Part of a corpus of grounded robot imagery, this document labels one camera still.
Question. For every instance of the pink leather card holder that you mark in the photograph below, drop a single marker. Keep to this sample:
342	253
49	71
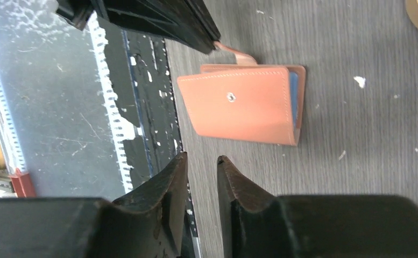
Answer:
246	101

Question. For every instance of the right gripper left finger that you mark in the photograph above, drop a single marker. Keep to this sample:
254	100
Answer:
146	222

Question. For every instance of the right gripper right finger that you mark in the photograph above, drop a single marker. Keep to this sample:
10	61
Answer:
256	223

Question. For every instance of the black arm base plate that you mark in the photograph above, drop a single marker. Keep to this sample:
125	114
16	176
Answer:
140	76

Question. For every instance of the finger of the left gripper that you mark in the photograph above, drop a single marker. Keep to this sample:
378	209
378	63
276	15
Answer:
186	21

